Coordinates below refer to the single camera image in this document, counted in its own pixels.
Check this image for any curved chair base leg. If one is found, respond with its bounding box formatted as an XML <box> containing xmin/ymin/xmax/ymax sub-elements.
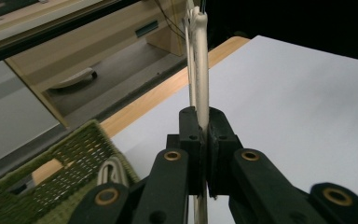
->
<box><xmin>48</xmin><ymin>67</ymin><xmax>99</xmax><ymax>91</ymax></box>

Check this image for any beige plastic hanger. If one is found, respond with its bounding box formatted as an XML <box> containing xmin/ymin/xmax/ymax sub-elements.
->
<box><xmin>96</xmin><ymin>156</ymin><xmax>120</xmax><ymax>187</ymax></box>
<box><xmin>106</xmin><ymin>157</ymin><xmax>131</xmax><ymax>186</ymax></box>
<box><xmin>183</xmin><ymin>0</ymin><xmax>211</xmax><ymax>224</ymax></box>

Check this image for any light wooden desk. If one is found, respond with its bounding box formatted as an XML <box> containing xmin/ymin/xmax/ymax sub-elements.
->
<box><xmin>0</xmin><ymin>0</ymin><xmax>189</xmax><ymax>129</ymax></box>

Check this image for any black wall cable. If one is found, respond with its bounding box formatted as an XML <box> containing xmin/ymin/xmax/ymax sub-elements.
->
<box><xmin>153</xmin><ymin>0</ymin><xmax>185</xmax><ymax>40</ymax></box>

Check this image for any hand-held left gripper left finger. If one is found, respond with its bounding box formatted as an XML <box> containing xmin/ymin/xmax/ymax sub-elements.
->
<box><xmin>166</xmin><ymin>105</ymin><xmax>207</xmax><ymax>196</ymax></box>

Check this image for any grey recessed drawer handle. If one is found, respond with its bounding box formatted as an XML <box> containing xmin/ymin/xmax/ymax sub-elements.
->
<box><xmin>134</xmin><ymin>20</ymin><xmax>160</xmax><ymax>38</ymax></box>

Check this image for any dark keyboard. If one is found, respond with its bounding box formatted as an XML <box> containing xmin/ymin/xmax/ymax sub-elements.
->
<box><xmin>0</xmin><ymin>0</ymin><xmax>41</xmax><ymax>18</ymax></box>

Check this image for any white sheet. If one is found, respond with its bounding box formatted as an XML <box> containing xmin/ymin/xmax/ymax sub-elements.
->
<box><xmin>111</xmin><ymin>35</ymin><xmax>358</xmax><ymax>224</ymax></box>

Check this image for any green woven basket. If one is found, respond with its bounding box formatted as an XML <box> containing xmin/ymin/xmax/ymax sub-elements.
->
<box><xmin>0</xmin><ymin>119</ymin><xmax>141</xmax><ymax>224</ymax></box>

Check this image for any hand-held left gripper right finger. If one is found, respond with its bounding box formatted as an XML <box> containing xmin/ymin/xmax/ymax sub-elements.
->
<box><xmin>206</xmin><ymin>106</ymin><xmax>244</xmax><ymax>200</ymax></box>

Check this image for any white cabinet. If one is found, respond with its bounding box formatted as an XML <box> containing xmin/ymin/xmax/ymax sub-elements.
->
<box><xmin>0</xmin><ymin>40</ymin><xmax>60</xmax><ymax>172</ymax></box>

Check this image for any black frame bar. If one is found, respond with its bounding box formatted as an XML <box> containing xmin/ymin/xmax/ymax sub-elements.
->
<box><xmin>0</xmin><ymin>0</ymin><xmax>141</xmax><ymax>70</ymax></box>

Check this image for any dark curtain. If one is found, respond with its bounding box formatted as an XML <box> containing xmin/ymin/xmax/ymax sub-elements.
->
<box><xmin>204</xmin><ymin>0</ymin><xmax>358</xmax><ymax>63</ymax></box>

